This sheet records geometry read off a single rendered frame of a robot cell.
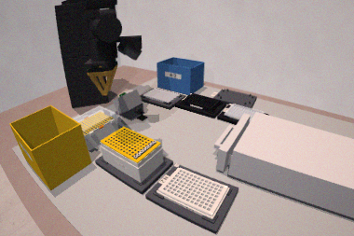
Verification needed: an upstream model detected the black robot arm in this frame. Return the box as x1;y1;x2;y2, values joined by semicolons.
61;0;142;62

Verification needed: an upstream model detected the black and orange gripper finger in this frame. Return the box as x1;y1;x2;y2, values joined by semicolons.
88;69;114;96
98;64;118;91

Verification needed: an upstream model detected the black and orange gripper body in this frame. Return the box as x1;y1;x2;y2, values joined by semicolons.
85;38;117;73

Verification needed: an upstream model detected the yellow open-top bin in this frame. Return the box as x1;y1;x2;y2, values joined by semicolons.
9;105;92;190

